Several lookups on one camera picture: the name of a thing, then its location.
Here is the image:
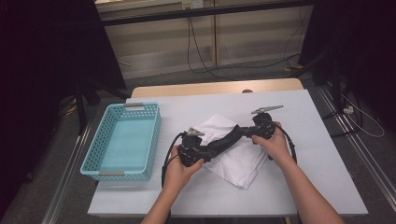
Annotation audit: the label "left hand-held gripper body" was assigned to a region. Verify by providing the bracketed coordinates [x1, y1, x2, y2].
[177, 126, 210, 168]

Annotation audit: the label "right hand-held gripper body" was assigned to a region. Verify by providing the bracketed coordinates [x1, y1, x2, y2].
[248, 105, 285, 146]

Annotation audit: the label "white shorts with black waistband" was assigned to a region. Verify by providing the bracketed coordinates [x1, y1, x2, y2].
[191, 113, 270, 190]

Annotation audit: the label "light blue plastic basket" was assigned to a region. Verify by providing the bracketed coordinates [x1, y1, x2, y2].
[79, 102, 163, 182]

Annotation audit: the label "person's right hand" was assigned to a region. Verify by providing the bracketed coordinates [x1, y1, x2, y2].
[251, 121, 292, 166]

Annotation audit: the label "person's left hand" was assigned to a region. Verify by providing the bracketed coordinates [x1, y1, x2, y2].
[163, 145, 205, 195]

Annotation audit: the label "white table mat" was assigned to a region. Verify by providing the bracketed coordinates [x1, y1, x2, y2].
[88, 89, 369, 217]

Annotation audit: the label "wooden table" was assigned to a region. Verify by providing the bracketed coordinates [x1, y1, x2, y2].
[130, 77, 304, 99]

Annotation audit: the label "yellow floor tape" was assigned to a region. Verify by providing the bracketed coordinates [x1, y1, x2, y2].
[64, 104, 78, 117]
[283, 63, 304, 73]

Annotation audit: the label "black metal stand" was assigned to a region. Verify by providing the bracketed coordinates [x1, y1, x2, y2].
[73, 77, 132, 134]
[290, 50, 344, 113]

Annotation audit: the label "black horizontal metal bar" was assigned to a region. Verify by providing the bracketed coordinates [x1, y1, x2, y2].
[101, 0, 314, 27]

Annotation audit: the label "black curtain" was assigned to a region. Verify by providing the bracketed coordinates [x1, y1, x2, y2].
[0, 0, 127, 218]
[298, 0, 396, 132]

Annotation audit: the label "left hand-held gripper black cable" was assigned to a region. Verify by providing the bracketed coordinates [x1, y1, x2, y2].
[161, 132, 186, 224]

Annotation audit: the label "hand-held gripper black cable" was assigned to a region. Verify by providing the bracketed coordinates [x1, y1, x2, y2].
[161, 132, 186, 224]
[274, 122, 298, 166]

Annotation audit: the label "right hand-held gripper black cable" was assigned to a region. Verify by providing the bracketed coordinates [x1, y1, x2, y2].
[274, 122, 298, 166]

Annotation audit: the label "black floor cable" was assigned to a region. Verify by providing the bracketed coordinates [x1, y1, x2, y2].
[321, 92, 363, 138]

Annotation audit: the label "thin black wall cable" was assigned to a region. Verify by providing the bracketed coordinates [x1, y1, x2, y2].
[282, 6, 307, 62]

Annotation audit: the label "black hanging wall cable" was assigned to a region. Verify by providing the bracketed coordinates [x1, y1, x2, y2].
[186, 17, 302, 82]

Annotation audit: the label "aluminium floor rail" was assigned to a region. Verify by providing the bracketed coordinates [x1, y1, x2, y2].
[317, 82, 396, 213]
[41, 122, 92, 224]

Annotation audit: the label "white floor cable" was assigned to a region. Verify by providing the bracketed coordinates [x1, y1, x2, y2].
[340, 92, 386, 138]

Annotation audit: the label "white wall socket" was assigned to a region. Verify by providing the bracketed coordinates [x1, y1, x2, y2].
[181, 0, 205, 9]

